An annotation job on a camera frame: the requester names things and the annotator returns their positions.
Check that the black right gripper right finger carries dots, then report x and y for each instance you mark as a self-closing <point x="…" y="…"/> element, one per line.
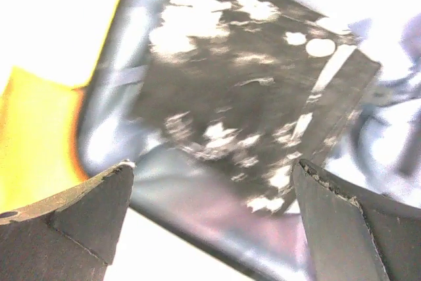
<point x="353" y="233"/>

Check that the pink teal open suitcase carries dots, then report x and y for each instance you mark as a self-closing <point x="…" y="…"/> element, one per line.
<point x="378" y="150"/>

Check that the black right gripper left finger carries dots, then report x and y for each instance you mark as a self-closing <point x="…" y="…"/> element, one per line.
<point x="71" y="235"/>

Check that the black white patterned garment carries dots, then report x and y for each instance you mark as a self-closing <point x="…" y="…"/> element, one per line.
<point x="249" y="86"/>

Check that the yellow garment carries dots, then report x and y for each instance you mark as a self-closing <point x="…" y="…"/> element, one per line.
<point x="49" y="49"/>

